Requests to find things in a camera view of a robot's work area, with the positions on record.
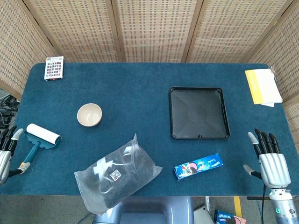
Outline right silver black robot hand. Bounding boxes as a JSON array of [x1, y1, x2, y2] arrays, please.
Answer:
[[242, 128, 292, 189]]

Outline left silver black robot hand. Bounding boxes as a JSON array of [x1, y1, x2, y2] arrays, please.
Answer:
[[0, 126, 31, 185]]

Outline white bowl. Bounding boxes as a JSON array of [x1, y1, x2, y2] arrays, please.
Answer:
[[77, 103, 103, 127]]

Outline black square plastic tray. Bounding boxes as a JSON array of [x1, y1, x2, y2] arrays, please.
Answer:
[[168, 86, 231, 140]]

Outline teal lint roller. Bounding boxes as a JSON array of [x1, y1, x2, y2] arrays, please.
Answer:
[[19, 123, 62, 175]]

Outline blue pink Oreo box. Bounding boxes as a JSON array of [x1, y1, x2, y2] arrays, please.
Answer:
[[214, 209, 247, 224]]

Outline blue Oreo cookie box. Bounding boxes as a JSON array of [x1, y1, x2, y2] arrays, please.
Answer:
[[173, 153, 222, 180]]

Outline yellow and white booklet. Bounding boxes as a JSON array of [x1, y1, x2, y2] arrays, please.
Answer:
[[244, 68, 283, 105]]

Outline white grey flat board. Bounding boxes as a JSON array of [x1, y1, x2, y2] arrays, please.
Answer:
[[193, 205, 213, 224]]

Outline white box with colourful grid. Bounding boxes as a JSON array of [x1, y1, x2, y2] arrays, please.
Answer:
[[43, 56, 64, 81]]

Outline clear plastic bag black contents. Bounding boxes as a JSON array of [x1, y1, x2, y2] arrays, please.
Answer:
[[74, 133, 163, 216]]

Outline blue felt table cover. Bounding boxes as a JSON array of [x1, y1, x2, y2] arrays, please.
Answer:
[[0, 62, 295, 196]]

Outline grey-blue robot torso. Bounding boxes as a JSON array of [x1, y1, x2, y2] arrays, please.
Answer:
[[93, 196, 194, 224]]

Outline woven bamboo folding screen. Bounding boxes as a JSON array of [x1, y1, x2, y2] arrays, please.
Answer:
[[0, 0, 299, 145]]

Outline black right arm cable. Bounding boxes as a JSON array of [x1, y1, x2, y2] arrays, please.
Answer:
[[260, 184, 267, 224]]

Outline black floor cables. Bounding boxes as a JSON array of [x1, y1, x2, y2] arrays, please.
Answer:
[[0, 93, 20, 128]]

